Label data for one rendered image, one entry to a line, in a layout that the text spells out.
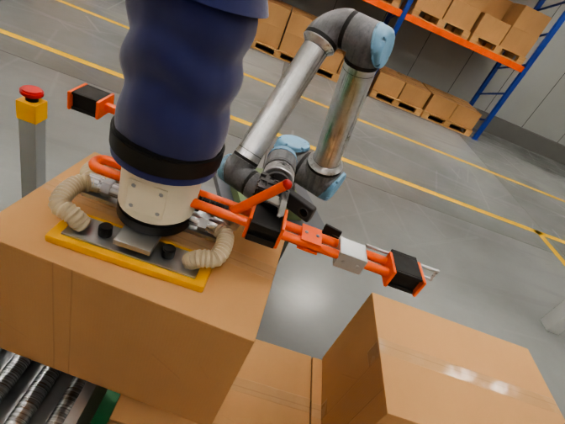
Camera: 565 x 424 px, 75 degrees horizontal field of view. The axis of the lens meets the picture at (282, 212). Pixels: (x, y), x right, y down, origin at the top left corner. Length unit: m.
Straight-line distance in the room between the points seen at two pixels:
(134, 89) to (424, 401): 0.98
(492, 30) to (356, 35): 7.47
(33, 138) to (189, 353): 1.03
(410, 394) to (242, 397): 0.54
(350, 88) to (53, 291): 1.01
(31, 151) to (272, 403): 1.23
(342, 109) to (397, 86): 7.02
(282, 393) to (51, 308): 0.79
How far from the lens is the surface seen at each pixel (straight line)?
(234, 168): 1.18
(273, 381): 1.40
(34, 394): 1.29
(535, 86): 10.91
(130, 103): 0.70
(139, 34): 0.66
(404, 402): 1.08
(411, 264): 0.94
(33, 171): 1.68
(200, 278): 0.83
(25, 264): 0.91
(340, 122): 1.36
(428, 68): 9.78
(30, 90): 1.55
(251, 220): 0.80
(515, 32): 8.84
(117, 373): 1.07
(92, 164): 0.89
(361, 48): 1.23
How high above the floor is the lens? 1.70
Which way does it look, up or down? 33 degrees down
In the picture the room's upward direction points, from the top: 25 degrees clockwise
